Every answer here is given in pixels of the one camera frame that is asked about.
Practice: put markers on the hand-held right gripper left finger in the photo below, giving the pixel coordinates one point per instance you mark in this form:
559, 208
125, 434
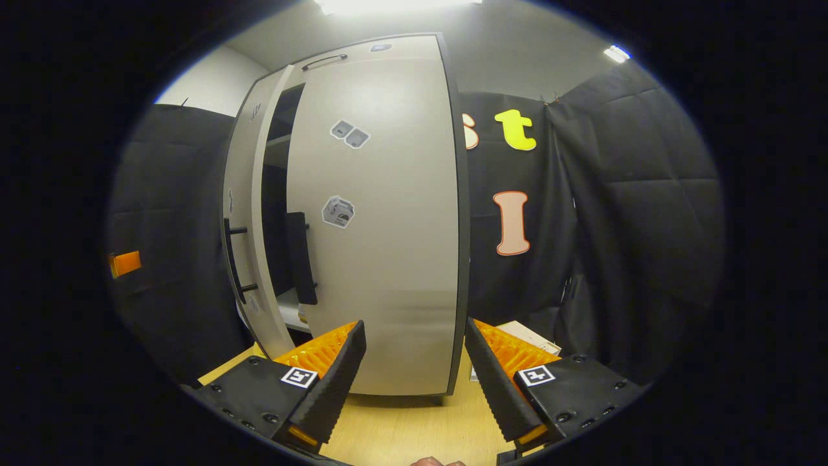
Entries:
336, 388

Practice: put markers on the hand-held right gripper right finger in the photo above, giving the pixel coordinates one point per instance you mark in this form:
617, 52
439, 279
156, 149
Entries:
498, 388

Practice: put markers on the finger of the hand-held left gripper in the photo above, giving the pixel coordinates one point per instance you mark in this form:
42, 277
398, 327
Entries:
125, 264

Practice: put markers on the grey shoe cabinet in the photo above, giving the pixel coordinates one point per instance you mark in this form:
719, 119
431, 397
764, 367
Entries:
462, 259

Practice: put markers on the grey cabinet door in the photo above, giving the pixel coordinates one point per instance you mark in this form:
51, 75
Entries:
244, 168
388, 259

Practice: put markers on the grey cabinet drawer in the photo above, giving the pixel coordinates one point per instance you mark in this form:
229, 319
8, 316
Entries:
401, 48

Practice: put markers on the black backdrop cloth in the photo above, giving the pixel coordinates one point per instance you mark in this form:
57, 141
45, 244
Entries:
174, 194
634, 246

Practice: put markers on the small ceiling light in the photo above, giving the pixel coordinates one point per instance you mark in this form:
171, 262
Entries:
616, 54

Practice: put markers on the large ceiling light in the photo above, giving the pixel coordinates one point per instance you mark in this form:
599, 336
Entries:
394, 5

